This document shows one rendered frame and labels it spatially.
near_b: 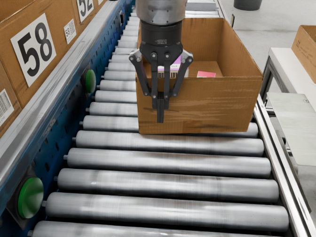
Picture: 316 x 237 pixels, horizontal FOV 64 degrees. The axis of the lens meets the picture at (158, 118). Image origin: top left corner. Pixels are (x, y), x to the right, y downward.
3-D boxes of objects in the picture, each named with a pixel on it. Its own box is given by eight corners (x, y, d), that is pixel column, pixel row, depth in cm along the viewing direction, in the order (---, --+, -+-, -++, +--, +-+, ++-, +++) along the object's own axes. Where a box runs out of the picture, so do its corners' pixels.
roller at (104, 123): (265, 132, 67) (261, 119, 71) (75, 123, 70) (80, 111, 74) (260, 144, 71) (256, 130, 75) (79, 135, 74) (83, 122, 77)
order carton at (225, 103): (248, 132, 67) (266, 76, 56) (138, 134, 67) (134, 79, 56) (217, 62, 97) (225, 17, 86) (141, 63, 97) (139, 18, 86)
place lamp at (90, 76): (92, 98, 75) (88, 77, 70) (88, 98, 75) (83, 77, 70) (98, 85, 80) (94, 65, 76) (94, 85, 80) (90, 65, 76)
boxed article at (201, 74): (213, 84, 84) (215, 72, 81) (211, 102, 77) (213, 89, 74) (197, 82, 85) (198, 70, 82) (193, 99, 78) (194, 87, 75)
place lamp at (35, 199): (34, 225, 45) (20, 204, 40) (27, 225, 45) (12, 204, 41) (49, 192, 50) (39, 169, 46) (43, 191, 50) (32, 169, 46)
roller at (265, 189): (289, 189, 53) (280, 175, 58) (48, 175, 56) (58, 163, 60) (284, 208, 55) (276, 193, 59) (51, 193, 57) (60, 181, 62)
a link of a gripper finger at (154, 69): (158, 53, 47) (150, 52, 47) (156, 101, 55) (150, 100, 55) (159, 44, 50) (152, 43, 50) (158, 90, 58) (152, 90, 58)
